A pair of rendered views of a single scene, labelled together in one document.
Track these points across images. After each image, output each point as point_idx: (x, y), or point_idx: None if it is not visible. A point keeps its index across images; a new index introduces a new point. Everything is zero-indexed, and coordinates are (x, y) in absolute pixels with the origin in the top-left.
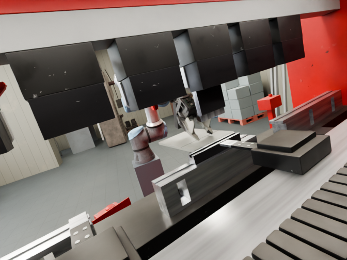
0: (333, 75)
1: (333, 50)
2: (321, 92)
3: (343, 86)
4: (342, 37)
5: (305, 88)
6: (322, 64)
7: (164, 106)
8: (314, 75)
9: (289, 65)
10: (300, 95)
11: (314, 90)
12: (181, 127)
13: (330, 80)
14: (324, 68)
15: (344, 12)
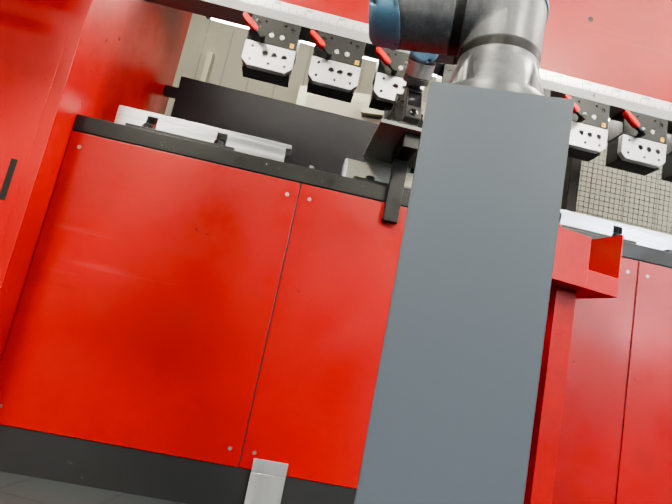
0: (109, 80)
1: (121, 44)
2: (94, 97)
3: (106, 106)
4: (129, 37)
5: (87, 71)
6: (111, 51)
7: (422, 63)
8: (101, 60)
9: (95, 3)
10: (78, 79)
11: (92, 85)
12: (411, 123)
13: (105, 85)
14: (109, 59)
15: (140, 8)
